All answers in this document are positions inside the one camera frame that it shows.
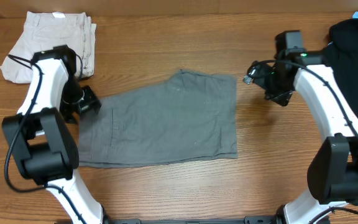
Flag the grey shorts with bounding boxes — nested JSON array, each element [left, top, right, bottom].
[[78, 70, 238, 168]]

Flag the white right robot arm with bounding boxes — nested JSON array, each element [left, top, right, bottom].
[[244, 30, 358, 224]]

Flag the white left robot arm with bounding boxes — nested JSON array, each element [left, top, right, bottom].
[[2, 45, 111, 223]]

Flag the beige folded shorts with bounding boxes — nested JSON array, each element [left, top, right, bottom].
[[9, 11, 97, 78]]

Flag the black shirt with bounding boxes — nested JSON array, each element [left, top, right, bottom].
[[323, 19, 358, 117]]

